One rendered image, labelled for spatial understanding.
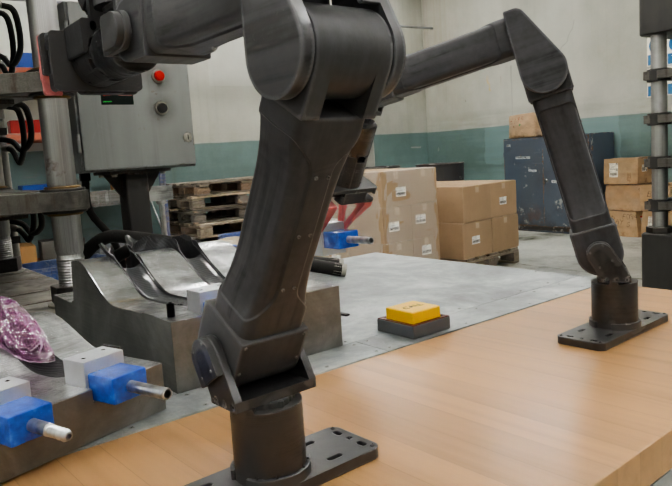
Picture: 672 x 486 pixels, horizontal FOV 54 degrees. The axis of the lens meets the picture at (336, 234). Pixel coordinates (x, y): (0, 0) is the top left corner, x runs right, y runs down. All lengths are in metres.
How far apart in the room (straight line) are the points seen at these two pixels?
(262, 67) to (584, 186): 0.63
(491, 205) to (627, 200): 2.23
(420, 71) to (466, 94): 8.62
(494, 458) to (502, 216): 5.38
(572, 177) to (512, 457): 0.47
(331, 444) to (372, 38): 0.38
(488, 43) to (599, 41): 7.39
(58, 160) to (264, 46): 1.13
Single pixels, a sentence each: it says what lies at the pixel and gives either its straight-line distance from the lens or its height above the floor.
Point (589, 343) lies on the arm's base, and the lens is 0.96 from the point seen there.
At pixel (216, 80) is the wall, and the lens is 8.35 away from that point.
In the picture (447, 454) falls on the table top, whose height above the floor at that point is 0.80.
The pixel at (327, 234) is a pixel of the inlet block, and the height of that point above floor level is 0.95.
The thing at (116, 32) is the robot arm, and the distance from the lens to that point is 0.65.
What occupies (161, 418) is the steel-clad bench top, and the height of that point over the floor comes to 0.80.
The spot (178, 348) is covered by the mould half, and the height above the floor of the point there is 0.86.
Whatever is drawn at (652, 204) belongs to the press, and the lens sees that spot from 4.99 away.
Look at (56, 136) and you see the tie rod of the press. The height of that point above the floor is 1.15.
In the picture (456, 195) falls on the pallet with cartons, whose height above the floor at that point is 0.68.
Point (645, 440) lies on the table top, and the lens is 0.70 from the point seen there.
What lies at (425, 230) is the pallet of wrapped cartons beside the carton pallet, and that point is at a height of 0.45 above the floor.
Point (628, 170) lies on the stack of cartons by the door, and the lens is 7.65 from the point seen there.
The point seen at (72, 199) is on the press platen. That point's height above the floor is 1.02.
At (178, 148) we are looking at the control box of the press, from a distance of 1.79.
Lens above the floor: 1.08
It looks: 7 degrees down
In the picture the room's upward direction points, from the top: 4 degrees counter-clockwise
